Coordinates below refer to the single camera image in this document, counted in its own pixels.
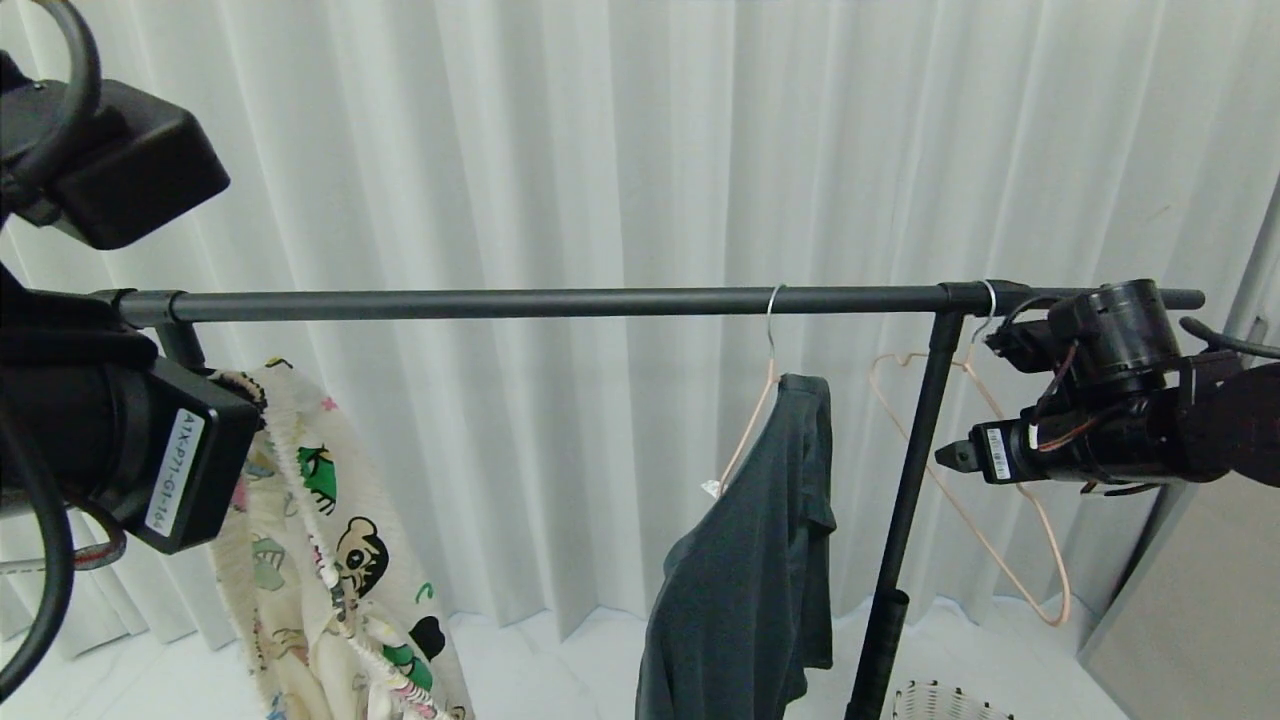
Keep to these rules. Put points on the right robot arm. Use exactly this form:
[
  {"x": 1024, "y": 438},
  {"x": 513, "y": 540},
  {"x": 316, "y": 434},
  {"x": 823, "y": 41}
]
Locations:
[{"x": 1120, "y": 330}]

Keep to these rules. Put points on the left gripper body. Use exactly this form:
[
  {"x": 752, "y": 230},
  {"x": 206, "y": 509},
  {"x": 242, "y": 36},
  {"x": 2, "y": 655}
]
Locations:
[{"x": 190, "y": 470}]

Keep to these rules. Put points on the dark grey garment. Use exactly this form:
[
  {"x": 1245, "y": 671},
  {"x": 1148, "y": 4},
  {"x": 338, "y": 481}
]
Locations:
[{"x": 750, "y": 600}]

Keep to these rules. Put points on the white curtain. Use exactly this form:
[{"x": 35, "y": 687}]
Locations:
[{"x": 600, "y": 130}]

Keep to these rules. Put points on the black clothes rack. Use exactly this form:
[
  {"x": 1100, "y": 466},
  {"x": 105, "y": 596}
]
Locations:
[{"x": 550, "y": 303}]

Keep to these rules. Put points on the white laundry basket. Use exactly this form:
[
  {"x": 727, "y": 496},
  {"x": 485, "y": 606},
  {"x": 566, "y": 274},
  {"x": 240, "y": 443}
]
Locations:
[{"x": 945, "y": 700}]

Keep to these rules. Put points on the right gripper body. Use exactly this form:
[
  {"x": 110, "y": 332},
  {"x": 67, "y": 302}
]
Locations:
[{"x": 1120, "y": 445}]

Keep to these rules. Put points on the beige partition panel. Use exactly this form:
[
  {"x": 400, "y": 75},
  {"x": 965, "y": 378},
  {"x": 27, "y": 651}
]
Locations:
[{"x": 1190, "y": 640}]

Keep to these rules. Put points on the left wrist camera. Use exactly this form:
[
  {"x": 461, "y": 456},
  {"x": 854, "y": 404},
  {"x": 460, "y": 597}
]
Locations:
[{"x": 130, "y": 170}]

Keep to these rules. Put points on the cream printed garment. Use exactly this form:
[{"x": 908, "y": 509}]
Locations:
[{"x": 300, "y": 600}]

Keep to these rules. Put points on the pink clothes hanger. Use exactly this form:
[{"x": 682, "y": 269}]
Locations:
[
  {"x": 772, "y": 345},
  {"x": 1062, "y": 600}
]

